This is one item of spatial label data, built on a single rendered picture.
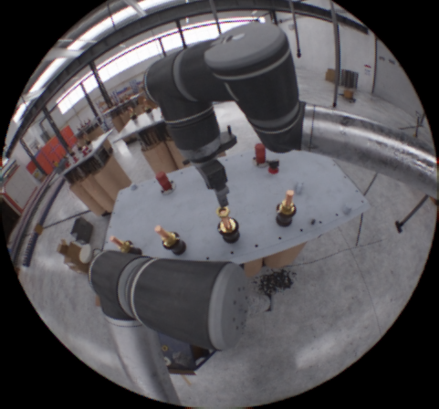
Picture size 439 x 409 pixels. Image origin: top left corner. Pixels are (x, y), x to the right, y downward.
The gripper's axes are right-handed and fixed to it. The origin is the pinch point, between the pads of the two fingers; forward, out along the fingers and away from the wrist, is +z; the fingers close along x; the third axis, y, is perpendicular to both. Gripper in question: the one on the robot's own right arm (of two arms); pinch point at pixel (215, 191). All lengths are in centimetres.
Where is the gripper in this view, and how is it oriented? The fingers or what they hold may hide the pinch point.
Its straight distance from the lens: 48.9
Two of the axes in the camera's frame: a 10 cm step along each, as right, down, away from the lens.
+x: 4.5, 5.9, -6.7
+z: 2.1, 6.6, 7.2
